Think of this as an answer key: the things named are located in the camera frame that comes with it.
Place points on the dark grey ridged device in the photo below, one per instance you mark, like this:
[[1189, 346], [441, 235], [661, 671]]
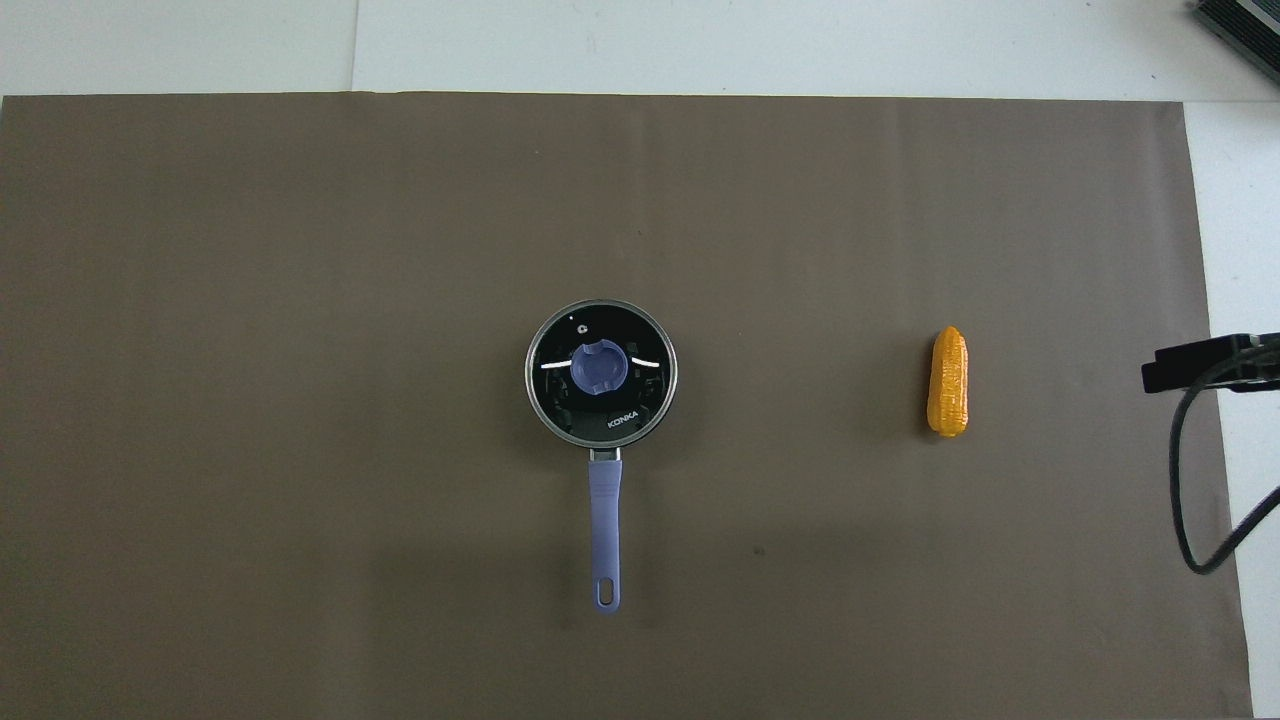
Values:
[[1245, 25]]

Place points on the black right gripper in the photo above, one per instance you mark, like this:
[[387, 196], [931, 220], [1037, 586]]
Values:
[[1200, 362]]

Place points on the glass lid purple knob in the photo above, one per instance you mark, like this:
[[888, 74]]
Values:
[[600, 370]]

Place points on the yellow toy corn cob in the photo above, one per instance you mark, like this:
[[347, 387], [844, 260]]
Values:
[[948, 385]]

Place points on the brown table mat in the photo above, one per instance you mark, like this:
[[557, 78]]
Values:
[[300, 400]]

